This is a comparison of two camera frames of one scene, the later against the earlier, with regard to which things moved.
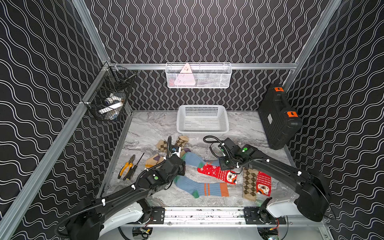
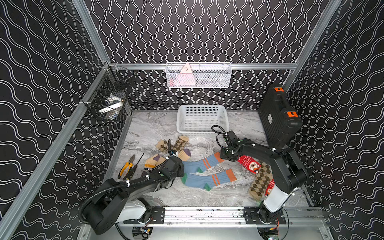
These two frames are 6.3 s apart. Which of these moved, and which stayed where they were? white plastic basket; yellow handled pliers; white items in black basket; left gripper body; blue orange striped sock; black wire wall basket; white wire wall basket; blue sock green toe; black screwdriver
Moved: blue sock green toe; blue orange striped sock
Stayed: white plastic basket; white items in black basket; black screwdriver; black wire wall basket; white wire wall basket; yellow handled pliers; left gripper body
